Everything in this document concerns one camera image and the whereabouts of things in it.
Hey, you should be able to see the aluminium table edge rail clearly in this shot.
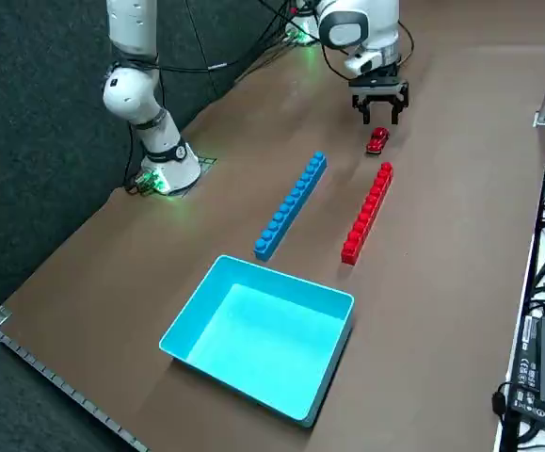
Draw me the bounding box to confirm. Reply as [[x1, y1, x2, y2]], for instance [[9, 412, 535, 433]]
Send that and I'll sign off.
[[0, 299, 151, 452]]

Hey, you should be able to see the long blue studded brick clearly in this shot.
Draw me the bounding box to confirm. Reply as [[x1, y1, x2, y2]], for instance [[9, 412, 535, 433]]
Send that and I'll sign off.
[[273, 169, 318, 235]]

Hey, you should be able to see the white side bench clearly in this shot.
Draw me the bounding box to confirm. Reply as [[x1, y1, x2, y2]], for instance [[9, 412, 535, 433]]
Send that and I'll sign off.
[[491, 126, 545, 452]]

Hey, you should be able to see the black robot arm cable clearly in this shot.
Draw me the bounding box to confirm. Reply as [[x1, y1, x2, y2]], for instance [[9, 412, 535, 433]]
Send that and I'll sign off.
[[152, 0, 301, 74], [319, 41, 351, 80], [396, 21, 415, 65], [182, 0, 235, 100], [233, 27, 301, 86], [123, 124, 136, 189]]

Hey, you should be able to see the teal plastic bin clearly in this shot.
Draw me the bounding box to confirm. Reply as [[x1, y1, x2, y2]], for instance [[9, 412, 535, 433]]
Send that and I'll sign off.
[[158, 254, 356, 429]]

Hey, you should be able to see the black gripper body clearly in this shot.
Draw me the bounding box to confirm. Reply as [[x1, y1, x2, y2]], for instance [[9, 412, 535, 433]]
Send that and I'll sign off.
[[348, 65, 409, 103]]

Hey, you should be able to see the black adapter cable with plug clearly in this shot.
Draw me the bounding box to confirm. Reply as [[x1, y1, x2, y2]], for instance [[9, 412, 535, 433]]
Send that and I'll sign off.
[[490, 380, 522, 452]]

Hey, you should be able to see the red toy car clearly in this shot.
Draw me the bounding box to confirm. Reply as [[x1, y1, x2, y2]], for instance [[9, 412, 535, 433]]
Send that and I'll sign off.
[[364, 125, 391, 157]]

